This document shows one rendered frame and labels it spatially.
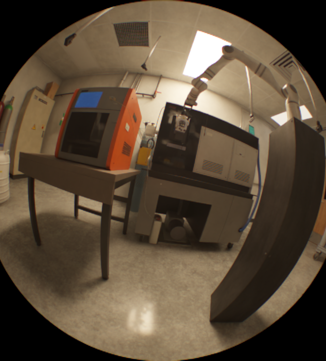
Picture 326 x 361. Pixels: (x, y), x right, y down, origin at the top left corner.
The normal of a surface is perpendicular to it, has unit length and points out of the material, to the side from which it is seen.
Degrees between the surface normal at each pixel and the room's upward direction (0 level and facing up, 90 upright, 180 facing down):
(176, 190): 90
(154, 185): 90
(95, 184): 90
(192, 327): 0
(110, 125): 90
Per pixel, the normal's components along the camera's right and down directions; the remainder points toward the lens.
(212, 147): 0.06, 0.10
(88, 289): 0.22, -0.97
